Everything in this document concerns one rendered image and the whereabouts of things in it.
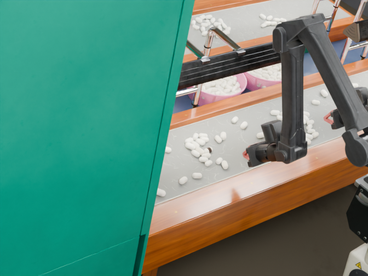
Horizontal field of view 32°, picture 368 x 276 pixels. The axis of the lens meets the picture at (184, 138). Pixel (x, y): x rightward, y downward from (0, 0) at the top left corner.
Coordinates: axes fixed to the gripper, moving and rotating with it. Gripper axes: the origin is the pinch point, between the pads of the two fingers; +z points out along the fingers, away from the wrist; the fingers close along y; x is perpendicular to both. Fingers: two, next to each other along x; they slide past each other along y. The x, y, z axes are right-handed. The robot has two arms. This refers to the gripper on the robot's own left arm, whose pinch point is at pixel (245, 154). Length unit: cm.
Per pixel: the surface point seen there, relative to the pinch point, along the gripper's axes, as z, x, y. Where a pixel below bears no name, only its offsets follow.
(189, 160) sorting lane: 18.6, -1.6, 10.1
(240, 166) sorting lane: 11.1, 5.1, -5.0
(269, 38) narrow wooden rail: 56, -39, -71
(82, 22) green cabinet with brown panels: -59, -44, 74
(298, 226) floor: 68, 53, -72
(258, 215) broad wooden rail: 6.8, 23.0, -4.3
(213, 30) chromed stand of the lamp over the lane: 9.2, -43.5, -6.6
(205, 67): -0.5, -31.4, 7.5
